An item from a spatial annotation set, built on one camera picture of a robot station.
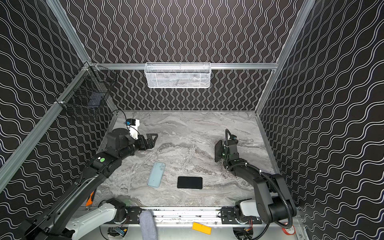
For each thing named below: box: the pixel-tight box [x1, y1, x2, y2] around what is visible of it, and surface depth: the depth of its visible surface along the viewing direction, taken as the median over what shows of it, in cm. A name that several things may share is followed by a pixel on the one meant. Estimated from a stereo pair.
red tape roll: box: [282, 225, 296, 236], surface depth 71 cm
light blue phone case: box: [147, 162, 166, 189], surface depth 90 cm
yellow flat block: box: [192, 222, 212, 235], surface depth 73 cm
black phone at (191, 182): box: [177, 176, 203, 189], surface depth 87 cm
